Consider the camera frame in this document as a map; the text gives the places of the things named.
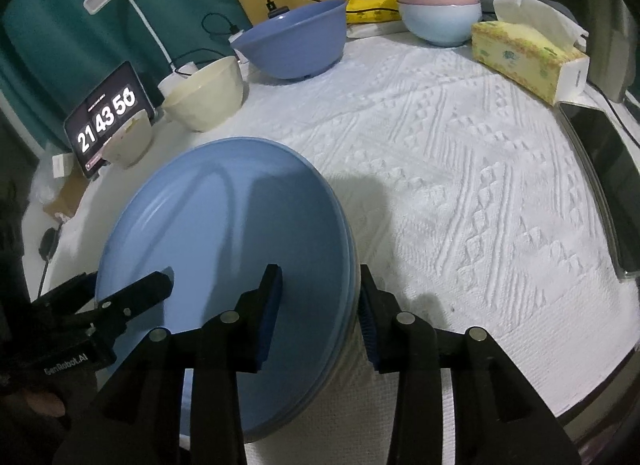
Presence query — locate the light blue plate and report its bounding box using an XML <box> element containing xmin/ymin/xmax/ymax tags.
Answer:
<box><xmin>96</xmin><ymin>137</ymin><xmax>360</xmax><ymax>442</ymax></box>

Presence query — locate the strawberry pattern pink bowl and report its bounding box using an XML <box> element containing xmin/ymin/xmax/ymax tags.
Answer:
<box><xmin>102</xmin><ymin>109</ymin><xmax>153</xmax><ymax>168</ymax></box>

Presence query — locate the cream faceted bowl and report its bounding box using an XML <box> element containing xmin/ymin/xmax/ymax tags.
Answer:
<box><xmin>162</xmin><ymin>56</ymin><xmax>244</xmax><ymax>133</ymax></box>

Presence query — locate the large blue bowl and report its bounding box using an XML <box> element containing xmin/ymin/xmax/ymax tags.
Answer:
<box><xmin>231</xmin><ymin>0</ymin><xmax>347</xmax><ymax>81</ymax></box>

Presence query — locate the left hand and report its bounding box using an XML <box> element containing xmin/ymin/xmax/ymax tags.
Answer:
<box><xmin>2</xmin><ymin>390</ymin><xmax>66</xmax><ymax>419</ymax></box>

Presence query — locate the small black round device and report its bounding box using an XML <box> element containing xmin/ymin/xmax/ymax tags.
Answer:
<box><xmin>38</xmin><ymin>228</ymin><xmax>61</xmax><ymax>261</ymax></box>

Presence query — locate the brown cardboard box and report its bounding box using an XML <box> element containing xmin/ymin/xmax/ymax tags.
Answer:
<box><xmin>43</xmin><ymin>165</ymin><xmax>89</xmax><ymax>224</ymax></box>

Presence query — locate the small white box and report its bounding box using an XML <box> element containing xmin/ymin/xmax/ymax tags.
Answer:
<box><xmin>51</xmin><ymin>153</ymin><xmax>75</xmax><ymax>179</ymax></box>

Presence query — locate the white textured table cloth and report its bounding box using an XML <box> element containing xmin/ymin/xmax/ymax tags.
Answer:
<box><xmin>22</xmin><ymin>30</ymin><xmax>640</xmax><ymax>465</ymax></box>

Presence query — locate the tablet showing clock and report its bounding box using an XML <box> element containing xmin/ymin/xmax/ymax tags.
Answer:
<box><xmin>63</xmin><ymin>61</ymin><xmax>154</xmax><ymax>180</ymax></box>

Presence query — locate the teal curtain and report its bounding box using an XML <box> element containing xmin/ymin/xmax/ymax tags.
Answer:
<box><xmin>1</xmin><ymin>0</ymin><xmax>250</xmax><ymax>148</ymax></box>

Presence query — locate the black phone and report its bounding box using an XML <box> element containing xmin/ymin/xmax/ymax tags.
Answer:
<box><xmin>556</xmin><ymin>102</ymin><xmax>639</xmax><ymax>279</ymax></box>

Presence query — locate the black charger adapter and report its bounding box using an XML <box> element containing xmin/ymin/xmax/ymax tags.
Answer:
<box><xmin>267</xmin><ymin>2</ymin><xmax>290</xmax><ymax>19</ymax></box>

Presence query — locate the yellow tissue box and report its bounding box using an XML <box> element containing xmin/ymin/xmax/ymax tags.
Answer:
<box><xmin>472</xmin><ymin>0</ymin><xmax>590</xmax><ymax>106</ymax></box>

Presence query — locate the pale blue bowl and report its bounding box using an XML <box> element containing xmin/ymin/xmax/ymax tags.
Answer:
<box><xmin>398</xmin><ymin>3</ymin><xmax>482</xmax><ymax>47</ymax></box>

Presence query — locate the yellow wipes packet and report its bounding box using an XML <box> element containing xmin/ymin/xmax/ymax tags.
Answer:
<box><xmin>345</xmin><ymin>0</ymin><xmax>400</xmax><ymax>25</ymax></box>

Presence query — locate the black charger cable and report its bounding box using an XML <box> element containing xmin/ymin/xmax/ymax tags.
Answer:
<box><xmin>171</xmin><ymin>0</ymin><xmax>321</xmax><ymax>78</ymax></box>

